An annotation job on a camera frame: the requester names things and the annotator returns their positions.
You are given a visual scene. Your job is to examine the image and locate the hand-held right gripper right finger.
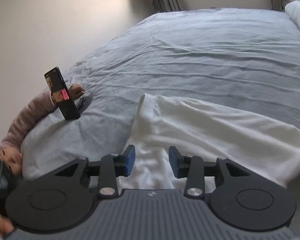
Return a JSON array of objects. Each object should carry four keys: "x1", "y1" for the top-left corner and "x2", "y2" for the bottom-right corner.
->
[{"x1": 168, "y1": 146, "x2": 250, "y2": 198}]

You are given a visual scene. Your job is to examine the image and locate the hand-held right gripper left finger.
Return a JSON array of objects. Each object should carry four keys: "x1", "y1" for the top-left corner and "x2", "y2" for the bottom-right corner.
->
[{"x1": 54, "y1": 145, "x2": 136, "y2": 197}]

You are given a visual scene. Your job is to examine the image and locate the white garment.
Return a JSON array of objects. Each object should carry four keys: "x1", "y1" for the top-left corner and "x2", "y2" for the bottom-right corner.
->
[{"x1": 129, "y1": 93, "x2": 300, "y2": 190}]

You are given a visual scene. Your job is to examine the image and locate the black smartphone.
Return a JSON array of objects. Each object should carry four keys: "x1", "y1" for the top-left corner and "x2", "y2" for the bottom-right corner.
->
[{"x1": 44, "y1": 67, "x2": 81, "y2": 121}]

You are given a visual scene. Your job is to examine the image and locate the grey bed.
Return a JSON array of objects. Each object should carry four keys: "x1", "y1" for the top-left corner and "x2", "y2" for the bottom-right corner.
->
[{"x1": 21, "y1": 7, "x2": 300, "y2": 215}]

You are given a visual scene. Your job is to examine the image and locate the white rolled quilt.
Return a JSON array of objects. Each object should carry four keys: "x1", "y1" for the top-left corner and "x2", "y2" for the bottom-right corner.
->
[{"x1": 284, "y1": 0, "x2": 300, "y2": 40}]

